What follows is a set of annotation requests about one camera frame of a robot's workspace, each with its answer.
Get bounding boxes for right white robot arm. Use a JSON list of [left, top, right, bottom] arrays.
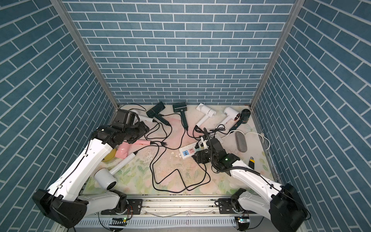
[[192, 138, 312, 232]]

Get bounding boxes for yellow cup of pens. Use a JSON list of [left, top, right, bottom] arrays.
[[102, 149, 117, 162]]

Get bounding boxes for white glossy hair dryer right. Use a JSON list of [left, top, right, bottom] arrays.
[[220, 107, 241, 125]]

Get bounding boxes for dark green dryer angled nozzle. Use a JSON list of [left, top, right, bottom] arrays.
[[146, 101, 171, 126]]

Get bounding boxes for dark green dryer centre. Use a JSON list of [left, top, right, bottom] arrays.
[[173, 102, 188, 131]]

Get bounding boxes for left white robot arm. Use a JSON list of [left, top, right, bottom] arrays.
[[32, 109, 149, 229]]

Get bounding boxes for white folding hair dryer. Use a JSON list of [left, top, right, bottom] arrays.
[[196, 103, 217, 128]]

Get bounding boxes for large white dryer front left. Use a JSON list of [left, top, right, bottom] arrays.
[[94, 152, 136, 190]]

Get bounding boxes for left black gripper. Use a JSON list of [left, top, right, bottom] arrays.
[[123, 119, 151, 143]]

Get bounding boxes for yellow black utility knife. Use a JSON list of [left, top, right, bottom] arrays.
[[248, 157, 255, 170]]

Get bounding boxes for white hair dryer far left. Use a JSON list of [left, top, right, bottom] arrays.
[[130, 110, 155, 122]]

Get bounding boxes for white power strip coloured sockets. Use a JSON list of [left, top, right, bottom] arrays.
[[179, 142, 204, 159]]

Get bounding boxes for white wall cable connector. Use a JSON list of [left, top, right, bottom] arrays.
[[225, 130, 271, 150]]

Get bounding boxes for black power cord with plug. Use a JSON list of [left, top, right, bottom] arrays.
[[149, 124, 212, 194]]

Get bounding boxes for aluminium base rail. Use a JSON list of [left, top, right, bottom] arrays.
[[57, 195, 299, 230]]

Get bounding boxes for dark green dryer right corner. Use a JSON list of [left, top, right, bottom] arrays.
[[230, 109, 251, 131]]

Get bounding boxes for pink hair dryer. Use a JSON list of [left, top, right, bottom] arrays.
[[115, 140, 151, 159]]

